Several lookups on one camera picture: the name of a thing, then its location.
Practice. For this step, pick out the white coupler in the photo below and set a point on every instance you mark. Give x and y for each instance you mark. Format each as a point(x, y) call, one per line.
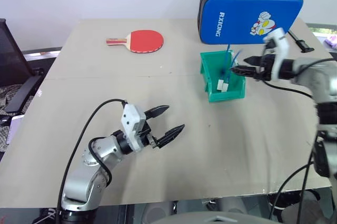
point(220, 84)
point(225, 87)

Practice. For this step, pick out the blue and black boxing pad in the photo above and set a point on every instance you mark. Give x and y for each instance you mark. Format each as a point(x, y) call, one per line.
point(245, 18)

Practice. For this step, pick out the white router box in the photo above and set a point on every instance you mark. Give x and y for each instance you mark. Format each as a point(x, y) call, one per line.
point(14, 129)

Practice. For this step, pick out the green plastic bin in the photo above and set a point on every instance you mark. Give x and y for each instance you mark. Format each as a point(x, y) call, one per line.
point(229, 96)

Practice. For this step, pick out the patterned grey cloth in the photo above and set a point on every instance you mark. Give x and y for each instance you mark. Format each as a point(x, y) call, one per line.
point(10, 97)

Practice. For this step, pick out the black mesh office chair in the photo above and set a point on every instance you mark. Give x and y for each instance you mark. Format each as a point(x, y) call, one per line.
point(13, 60)

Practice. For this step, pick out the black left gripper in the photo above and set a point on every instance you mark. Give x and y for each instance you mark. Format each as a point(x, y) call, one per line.
point(146, 130)

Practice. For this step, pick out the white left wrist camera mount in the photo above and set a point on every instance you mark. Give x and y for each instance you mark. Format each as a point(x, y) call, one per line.
point(131, 124)

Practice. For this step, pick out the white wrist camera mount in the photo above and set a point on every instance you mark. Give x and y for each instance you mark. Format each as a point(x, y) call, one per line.
point(131, 124)
point(279, 47)

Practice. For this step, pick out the purple cloth item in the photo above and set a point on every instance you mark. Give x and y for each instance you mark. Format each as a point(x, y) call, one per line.
point(332, 40)

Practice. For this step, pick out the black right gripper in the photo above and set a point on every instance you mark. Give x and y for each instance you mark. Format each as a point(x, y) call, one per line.
point(266, 68)

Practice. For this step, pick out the red table tennis paddle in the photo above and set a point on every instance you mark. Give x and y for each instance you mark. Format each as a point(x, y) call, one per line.
point(144, 40)

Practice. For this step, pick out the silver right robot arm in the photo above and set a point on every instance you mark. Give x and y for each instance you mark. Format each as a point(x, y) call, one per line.
point(318, 79)

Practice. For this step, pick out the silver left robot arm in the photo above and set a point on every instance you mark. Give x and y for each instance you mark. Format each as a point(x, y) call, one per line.
point(84, 179)

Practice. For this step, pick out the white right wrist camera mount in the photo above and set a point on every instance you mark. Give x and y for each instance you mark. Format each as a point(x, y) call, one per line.
point(279, 47)

